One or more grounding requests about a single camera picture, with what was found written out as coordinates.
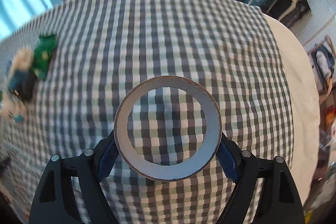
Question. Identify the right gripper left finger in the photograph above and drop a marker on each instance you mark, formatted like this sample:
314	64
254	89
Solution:
55	198

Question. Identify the white plush bear toy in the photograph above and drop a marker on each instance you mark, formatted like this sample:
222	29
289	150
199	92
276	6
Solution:
12	108

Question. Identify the grey tape roll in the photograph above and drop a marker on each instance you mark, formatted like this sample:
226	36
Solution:
167	127

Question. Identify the black round jar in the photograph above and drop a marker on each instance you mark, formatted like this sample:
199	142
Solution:
21	84

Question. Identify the cream cloth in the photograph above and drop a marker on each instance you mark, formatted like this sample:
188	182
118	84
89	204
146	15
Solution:
22	60

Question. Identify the green foil packet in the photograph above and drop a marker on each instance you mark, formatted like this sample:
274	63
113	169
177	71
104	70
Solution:
43	54

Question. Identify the checkered tablecloth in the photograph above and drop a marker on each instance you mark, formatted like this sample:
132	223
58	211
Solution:
104	43

